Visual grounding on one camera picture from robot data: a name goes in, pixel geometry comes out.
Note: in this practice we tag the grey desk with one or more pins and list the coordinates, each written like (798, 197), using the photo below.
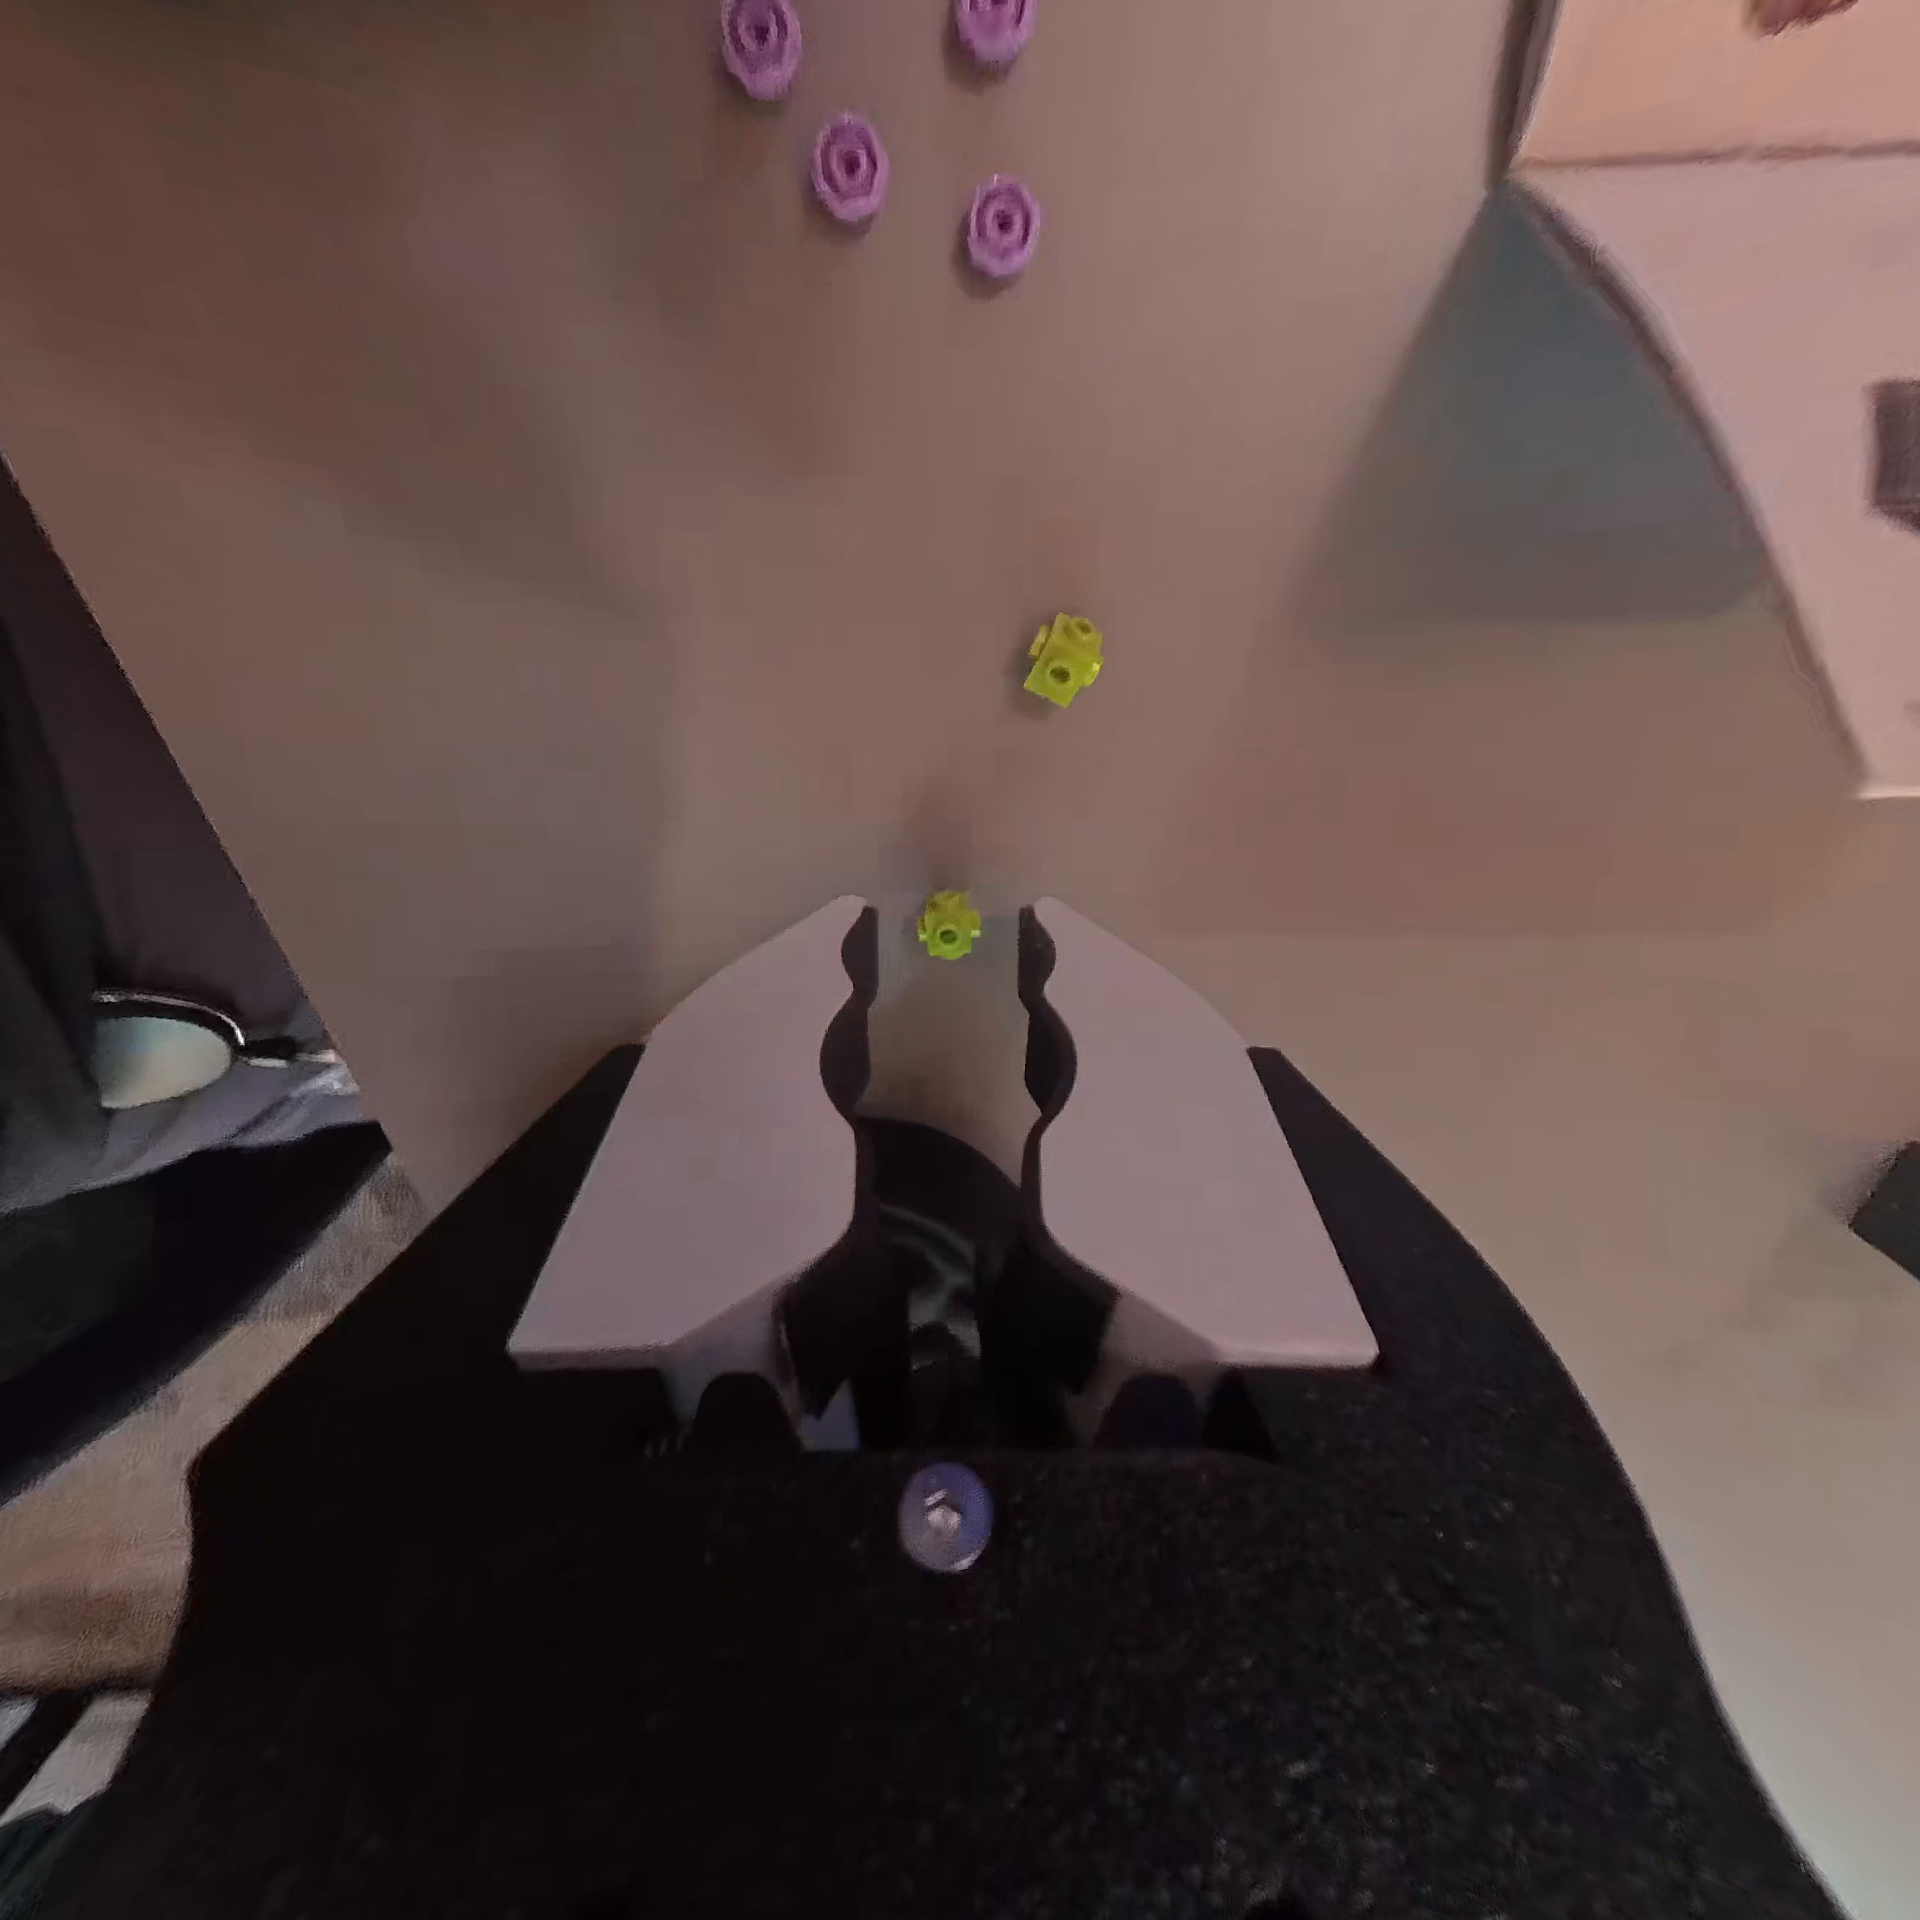
(540, 450)

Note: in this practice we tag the instruction booklet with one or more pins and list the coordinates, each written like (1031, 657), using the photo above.
(1772, 331)

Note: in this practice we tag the lime round brick piece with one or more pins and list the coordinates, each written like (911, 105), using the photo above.
(952, 924)

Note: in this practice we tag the pale oval dark-rimmed object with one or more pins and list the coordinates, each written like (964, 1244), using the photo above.
(165, 1051)

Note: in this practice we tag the person's dark pants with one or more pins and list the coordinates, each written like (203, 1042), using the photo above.
(76, 870)

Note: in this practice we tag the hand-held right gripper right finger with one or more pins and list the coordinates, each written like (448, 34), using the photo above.
(1188, 1187)

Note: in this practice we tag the lime cube brick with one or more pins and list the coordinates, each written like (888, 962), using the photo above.
(1063, 661)

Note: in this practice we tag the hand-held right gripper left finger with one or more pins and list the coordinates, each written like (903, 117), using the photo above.
(692, 1187)

